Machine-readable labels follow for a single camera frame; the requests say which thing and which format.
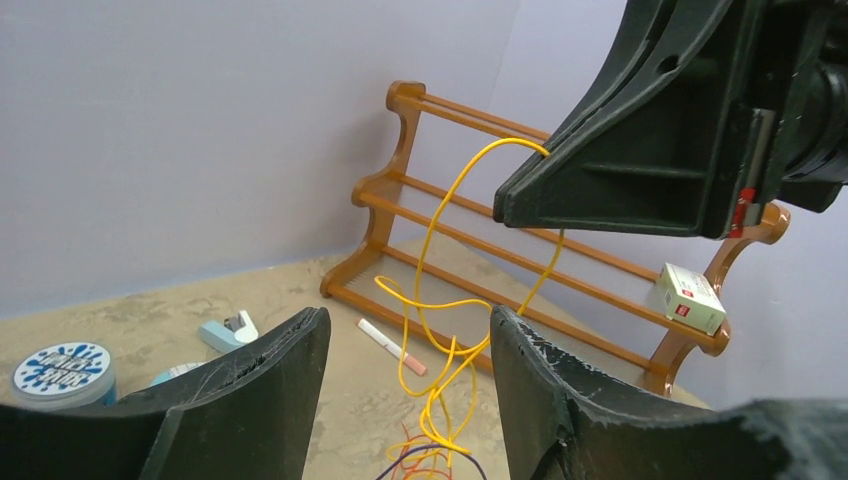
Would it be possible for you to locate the blue correction tape package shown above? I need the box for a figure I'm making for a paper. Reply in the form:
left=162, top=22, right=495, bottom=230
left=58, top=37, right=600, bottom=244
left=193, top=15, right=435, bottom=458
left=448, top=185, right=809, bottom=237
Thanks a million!
left=149, top=362, right=204, bottom=387

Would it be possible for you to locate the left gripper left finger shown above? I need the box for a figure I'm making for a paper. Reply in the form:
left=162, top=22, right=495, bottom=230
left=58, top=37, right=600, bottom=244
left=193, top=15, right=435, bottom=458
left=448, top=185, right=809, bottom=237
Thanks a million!
left=1, top=307, right=331, bottom=479

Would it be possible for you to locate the white orange pen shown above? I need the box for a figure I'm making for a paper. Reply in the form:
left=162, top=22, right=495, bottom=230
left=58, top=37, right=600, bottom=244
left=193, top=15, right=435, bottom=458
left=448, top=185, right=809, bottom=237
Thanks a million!
left=357, top=318, right=427, bottom=377

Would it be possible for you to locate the orange cable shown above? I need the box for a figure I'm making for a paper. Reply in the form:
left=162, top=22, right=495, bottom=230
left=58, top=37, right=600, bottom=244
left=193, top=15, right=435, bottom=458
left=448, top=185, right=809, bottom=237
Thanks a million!
left=390, top=423, right=458, bottom=480

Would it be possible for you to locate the small round tin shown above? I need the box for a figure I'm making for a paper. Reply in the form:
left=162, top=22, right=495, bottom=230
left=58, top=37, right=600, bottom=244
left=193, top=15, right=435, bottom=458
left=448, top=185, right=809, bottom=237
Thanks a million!
left=11, top=341, right=117, bottom=411

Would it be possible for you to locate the purple cable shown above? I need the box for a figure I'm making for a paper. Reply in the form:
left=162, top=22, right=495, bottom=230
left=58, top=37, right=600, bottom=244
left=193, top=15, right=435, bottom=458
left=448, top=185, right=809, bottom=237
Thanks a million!
left=374, top=443, right=488, bottom=480

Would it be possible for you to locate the white small box on rack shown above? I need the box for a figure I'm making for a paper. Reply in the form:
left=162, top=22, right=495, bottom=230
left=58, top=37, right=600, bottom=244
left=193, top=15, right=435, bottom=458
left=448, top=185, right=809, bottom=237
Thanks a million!
left=650, top=263, right=726, bottom=336

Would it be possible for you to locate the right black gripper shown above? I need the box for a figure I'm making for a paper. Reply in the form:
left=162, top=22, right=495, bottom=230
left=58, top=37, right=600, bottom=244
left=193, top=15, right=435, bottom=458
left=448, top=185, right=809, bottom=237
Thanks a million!
left=493, top=1, right=847, bottom=237

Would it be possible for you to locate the wooden rack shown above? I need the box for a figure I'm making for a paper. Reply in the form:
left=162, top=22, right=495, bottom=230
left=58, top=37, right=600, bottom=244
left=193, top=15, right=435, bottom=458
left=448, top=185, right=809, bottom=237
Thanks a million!
left=320, top=80, right=791, bottom=398

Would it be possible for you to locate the yellow cable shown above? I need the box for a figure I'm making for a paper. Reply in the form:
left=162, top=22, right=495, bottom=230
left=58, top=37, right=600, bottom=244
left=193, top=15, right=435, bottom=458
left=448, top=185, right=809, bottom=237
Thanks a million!
left=374, top=137, right=566, bottom=480

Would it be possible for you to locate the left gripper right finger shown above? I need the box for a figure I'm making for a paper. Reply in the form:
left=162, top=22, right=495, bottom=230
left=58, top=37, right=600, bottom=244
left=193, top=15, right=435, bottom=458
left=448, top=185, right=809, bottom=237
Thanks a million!
left=490, top=306, right=847, bottom=479

